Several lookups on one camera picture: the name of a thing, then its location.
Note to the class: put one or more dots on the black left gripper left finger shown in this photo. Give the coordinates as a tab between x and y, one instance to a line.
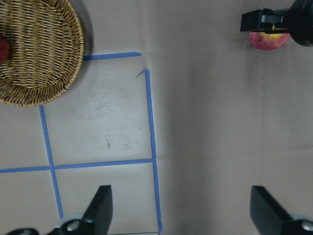
98	215

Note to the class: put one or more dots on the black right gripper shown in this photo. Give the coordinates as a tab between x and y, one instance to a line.
296	20

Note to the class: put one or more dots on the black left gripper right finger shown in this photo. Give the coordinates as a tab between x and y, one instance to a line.
268	216

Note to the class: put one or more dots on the yellow red apple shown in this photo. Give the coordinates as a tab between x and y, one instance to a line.
269	37

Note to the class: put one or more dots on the woven wicker basket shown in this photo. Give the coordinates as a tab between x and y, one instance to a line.
46	50

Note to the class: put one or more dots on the dark red apple in basket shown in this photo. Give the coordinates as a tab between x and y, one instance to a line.
4	49

